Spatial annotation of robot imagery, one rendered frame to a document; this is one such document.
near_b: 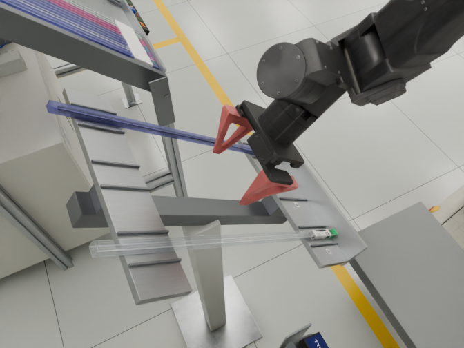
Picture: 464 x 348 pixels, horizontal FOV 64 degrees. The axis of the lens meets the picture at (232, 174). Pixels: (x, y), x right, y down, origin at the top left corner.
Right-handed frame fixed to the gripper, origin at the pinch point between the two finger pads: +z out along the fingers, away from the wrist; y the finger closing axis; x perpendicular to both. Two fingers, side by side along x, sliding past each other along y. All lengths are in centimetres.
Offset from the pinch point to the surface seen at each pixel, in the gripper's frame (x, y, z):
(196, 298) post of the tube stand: 57, -11, 77
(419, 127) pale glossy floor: 156, -46, -10
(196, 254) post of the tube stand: 10.0, 0.4, 22.3
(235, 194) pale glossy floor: 82, -47, 57
